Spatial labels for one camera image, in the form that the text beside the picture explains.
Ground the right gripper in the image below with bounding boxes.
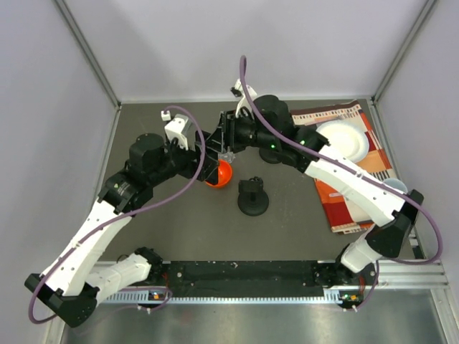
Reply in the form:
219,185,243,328
204,109,277,156

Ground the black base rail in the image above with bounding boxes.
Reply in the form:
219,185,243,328
164,261,323,298

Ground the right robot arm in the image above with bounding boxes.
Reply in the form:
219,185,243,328
204,95,423,286

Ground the black phone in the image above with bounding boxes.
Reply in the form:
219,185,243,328
205,141,222,162

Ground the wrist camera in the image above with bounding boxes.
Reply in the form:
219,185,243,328
161,110,191,151
230,79,257,116

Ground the clear plastic cup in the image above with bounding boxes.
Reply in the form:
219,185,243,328
218,151,235,163

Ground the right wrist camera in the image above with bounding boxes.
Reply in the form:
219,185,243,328
230,79,257,116

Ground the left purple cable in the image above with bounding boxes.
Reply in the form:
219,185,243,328
28,105,207,325

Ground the patterned cloth mat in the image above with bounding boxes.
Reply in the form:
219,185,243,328
289,99,395,234

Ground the pale blue cup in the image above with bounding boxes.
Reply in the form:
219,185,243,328
383,178,408,194

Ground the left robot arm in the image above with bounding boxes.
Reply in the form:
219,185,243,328
24,130,224,328

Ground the orange bowl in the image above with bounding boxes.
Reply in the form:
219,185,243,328
206,159,233,188

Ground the white paper plate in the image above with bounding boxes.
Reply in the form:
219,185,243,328
316,120,369,163

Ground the black phone stand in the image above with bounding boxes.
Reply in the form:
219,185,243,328
237,176,269,216
259,148,283,164

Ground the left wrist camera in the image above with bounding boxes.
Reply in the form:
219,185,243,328
161,110,191,151

